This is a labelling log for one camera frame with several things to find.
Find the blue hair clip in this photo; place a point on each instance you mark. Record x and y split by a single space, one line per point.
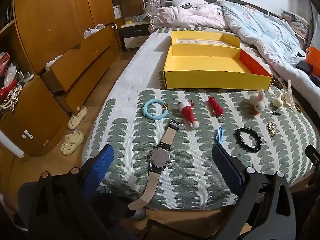
220 135

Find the white tube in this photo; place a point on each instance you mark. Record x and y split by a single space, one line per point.
11 146

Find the white and black nightstand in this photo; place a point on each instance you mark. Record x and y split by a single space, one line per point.
133 36

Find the pink printed duvet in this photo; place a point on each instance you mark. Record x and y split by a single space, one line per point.
185 15

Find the white printed duvet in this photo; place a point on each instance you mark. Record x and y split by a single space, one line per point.
265 27

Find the cream plush hair clip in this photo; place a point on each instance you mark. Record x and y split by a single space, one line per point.
277 102

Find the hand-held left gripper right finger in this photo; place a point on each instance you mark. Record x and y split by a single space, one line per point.
226 167

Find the pile of bags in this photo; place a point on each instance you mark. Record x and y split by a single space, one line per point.
10 85

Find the wooden wardrobe with drawers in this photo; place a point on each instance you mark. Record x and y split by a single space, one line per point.
57 30

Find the black box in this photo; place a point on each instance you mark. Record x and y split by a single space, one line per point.
305 67

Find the yellow cardboard box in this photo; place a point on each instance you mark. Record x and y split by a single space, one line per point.
207 65

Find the orange plastic object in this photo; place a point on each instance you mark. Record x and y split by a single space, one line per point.
313 58

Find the red santa hat hair clip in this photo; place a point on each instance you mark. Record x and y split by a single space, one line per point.
187 112

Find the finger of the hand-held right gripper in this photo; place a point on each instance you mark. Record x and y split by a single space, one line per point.
313 155

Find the cream foam slipper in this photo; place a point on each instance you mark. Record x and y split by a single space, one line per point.
76 118
71 142

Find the white plastic bag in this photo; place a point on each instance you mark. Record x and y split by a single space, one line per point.
92 30

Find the white rabbit plush hair clip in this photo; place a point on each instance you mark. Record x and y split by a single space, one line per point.
257 103

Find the patterned pillow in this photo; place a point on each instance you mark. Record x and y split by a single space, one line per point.
296 22

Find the gold bead hair clip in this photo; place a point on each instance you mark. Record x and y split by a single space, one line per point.
298 108

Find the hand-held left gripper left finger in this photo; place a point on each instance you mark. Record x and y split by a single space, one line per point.
100 170

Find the hanging clear plastic bag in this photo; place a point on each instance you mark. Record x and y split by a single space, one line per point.
153 3

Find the red candied berry hair clip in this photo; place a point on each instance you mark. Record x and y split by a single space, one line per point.
215 105

